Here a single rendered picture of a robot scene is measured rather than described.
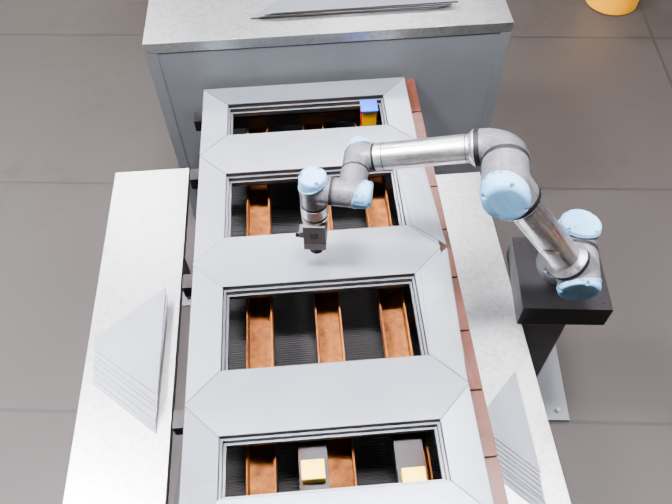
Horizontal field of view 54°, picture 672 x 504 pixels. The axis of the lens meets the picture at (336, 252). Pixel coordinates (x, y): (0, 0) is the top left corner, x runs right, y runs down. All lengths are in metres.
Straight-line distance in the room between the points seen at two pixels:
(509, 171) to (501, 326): 0.66
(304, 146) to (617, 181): 1.82
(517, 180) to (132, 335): 1.15
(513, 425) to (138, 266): 1.23
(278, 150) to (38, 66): 2.36
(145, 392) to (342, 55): 1.35
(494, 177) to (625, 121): 2.35
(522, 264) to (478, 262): 0.16
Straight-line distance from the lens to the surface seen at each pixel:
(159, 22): 2.56
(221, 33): 2.45
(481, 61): 2.60
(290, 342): 2.17
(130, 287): 2.14
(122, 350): 1.99
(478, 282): 2.17
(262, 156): 2.24
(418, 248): 1.99
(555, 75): 4.06
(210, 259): 2.00
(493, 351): 2.05
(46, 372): 2.99
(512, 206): 1.61
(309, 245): 1.86
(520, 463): 1.90
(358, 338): 2.17
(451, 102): 2.70
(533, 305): 2.05
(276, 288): 1.93
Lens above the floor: 2.47
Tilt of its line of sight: 54 degrees down
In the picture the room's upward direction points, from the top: 1 degrees counter-clockwise
